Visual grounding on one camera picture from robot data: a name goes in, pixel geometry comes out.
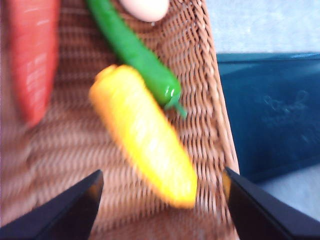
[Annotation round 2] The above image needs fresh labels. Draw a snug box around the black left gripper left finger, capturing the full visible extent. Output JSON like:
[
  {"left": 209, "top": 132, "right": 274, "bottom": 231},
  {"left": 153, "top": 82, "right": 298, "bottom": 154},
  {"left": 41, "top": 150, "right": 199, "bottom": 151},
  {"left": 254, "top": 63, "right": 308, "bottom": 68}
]
[{"left": 0, "top": 169, "right": 104, "bottom": 240}]

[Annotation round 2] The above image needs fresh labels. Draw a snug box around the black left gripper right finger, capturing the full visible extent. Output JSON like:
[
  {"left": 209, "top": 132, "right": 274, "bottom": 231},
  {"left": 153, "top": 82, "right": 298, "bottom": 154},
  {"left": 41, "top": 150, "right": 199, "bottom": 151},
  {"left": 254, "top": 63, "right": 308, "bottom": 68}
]
[{"left": 222, "top": 166, "right": 320, "bottom": 240}]

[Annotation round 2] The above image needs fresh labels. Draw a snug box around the brown wicker basket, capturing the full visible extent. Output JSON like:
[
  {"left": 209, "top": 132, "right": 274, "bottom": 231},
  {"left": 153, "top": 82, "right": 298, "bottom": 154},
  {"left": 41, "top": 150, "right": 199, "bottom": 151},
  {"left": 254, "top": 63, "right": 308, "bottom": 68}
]
[{"left": 0, "top": 0, "right": 241, "bottom": 240}]

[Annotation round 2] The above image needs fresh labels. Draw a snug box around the black rectangular board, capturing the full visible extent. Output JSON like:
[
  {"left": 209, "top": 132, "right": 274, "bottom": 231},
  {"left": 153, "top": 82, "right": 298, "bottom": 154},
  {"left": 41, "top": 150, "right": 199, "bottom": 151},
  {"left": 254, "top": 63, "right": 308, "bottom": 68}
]
[{"left": 216, "top": 52, "right": 320, "bottom": 185}]

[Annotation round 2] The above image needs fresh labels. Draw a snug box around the orange carrot with green leaves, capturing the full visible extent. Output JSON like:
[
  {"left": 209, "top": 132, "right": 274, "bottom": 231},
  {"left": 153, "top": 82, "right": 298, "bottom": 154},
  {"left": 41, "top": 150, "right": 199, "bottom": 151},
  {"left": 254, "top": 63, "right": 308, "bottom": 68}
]
[{"left": 9, "top": 0, "right": 61, "bottom": 128}]

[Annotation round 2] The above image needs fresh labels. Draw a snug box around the green chili pepper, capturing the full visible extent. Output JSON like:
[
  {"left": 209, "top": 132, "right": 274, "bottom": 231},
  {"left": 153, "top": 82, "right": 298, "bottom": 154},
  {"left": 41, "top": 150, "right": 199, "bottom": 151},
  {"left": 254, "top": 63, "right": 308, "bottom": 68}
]
[{"left": 84, "top": 0, "right": 188, "bottom": 120}]

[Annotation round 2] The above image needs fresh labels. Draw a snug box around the brown egg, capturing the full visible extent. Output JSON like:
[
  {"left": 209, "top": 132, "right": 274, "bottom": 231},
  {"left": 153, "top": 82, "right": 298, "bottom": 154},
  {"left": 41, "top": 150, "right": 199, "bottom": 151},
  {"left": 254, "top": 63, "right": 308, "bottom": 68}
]
[{"left": 119, "top": 0, "right": 169, "bottom": 23}]

